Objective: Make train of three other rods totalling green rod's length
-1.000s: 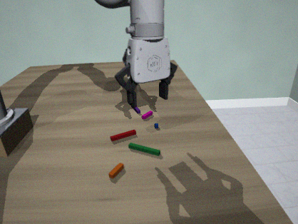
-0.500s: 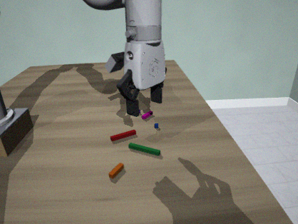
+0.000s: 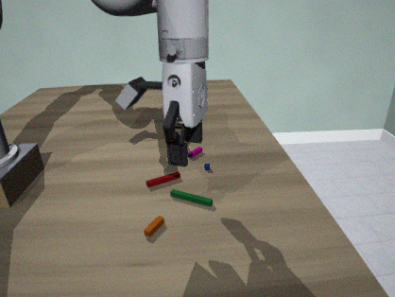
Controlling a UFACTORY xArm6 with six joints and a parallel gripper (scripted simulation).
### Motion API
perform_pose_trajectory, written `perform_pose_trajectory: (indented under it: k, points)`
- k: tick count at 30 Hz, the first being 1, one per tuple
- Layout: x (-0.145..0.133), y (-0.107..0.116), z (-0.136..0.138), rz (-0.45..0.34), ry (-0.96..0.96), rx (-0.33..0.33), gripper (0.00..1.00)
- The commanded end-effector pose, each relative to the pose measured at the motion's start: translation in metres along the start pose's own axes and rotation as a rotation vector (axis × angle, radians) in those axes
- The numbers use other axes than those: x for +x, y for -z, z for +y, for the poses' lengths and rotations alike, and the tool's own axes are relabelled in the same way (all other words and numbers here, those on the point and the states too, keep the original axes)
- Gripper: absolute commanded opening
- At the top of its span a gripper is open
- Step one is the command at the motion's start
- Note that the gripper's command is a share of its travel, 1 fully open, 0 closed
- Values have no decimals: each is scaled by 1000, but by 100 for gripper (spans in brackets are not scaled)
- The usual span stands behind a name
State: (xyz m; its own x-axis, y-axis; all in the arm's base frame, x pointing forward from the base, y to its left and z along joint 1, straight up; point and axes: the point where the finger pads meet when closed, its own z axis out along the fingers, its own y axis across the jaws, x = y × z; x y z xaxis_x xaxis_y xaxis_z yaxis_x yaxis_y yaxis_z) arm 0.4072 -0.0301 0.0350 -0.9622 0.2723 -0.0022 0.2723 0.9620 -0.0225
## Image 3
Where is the red rod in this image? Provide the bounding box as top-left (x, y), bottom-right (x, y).
top-left (146, 172), bottom-right (180, 187)

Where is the green rod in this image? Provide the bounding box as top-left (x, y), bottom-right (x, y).
top-left (170, 189), bottom-right (213, 207)

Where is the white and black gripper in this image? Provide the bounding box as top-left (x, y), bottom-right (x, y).
top-left (159, 56), bottom-right (209, 166)

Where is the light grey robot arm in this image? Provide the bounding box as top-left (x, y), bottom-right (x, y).
top-left (0, 0), bottom-right (209, 168)

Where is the orange rod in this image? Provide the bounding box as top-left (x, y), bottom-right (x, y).
top-left (144, 216), bottom-right (164, 237)

